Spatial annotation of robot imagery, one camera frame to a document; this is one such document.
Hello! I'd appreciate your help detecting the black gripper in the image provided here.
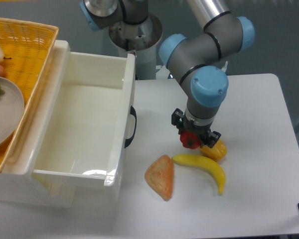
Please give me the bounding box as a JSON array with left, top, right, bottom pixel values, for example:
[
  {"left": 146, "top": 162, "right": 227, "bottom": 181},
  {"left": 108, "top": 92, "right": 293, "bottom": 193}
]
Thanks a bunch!
[{"left": 171, "top": 108, "right": 221, "bottom": 148}]

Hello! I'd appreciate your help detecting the red toy pepper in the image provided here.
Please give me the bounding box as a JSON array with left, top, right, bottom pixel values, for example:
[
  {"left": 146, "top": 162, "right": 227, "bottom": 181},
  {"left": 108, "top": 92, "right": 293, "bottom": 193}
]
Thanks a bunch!
[{"left": 180, "top": 131, "right": 201, "bottom": 149}]

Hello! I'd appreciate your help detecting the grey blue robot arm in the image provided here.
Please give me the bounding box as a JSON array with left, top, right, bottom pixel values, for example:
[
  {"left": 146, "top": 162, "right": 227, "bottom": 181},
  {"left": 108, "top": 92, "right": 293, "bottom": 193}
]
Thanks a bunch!
[{"left": 80, "top": 0, "right": 255, "bottom": 149}]

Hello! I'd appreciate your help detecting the yellow toy pepper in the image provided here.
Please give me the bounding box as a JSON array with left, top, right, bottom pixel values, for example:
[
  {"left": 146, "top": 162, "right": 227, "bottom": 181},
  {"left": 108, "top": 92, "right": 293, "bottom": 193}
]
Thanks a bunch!
[{"left": 199, "top": 139, "right": 227, "bottom": 162}]

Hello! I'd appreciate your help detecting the yellow toy banana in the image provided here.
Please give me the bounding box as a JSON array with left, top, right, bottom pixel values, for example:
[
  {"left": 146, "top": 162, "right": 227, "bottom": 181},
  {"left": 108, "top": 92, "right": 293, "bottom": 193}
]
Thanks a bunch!
[{"left": 172, "top": 154, "right": 226, "bottom": 195}]

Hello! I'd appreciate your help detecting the orange triangular toy bread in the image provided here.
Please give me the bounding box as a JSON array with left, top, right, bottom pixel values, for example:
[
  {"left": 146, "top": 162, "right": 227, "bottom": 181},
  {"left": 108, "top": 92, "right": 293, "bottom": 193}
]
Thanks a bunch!
[{"left": 145, "top": 155, "right": 174, "bottom": 201}]

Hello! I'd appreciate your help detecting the white plastic drawer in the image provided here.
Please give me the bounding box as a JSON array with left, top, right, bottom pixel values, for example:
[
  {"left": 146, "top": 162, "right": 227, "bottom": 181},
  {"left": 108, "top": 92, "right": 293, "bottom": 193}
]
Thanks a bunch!
[{"left": 33, "top": 52, "right": 135, "bottom": 199}]

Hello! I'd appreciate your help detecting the yellow woven basket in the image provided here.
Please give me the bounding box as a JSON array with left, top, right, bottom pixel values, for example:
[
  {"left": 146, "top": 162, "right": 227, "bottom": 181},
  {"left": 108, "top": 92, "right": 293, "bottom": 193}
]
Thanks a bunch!
[{"left": 0, "top": 17, "right": 59, "bottom": 173}]

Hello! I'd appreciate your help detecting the grey plate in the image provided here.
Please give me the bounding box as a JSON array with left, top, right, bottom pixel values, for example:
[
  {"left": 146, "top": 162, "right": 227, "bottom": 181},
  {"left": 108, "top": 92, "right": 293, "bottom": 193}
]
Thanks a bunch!
[{"left": 0, "top": 77, "right": 24, "bottom": 145}]

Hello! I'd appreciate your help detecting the white drawer cabinet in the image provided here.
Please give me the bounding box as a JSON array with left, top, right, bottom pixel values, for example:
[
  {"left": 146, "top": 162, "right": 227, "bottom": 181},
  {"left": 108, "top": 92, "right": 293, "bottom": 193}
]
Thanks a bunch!
[{"left": 0, "top": 40, "right": 76, "bottom": 207}]

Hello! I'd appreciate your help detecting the black drawer handle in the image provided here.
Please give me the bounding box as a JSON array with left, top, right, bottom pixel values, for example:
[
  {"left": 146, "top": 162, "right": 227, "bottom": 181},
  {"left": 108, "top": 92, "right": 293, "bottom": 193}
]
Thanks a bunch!
[{"left": 124, "top": 106, "right": 138, "bottom": 148}]

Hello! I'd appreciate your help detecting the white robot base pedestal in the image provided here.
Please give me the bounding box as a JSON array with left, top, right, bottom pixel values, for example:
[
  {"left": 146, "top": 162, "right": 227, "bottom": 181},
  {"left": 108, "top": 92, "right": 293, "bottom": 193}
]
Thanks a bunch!
[{"left": 109, "top": 13, "right": 162, "bottom": 80}]

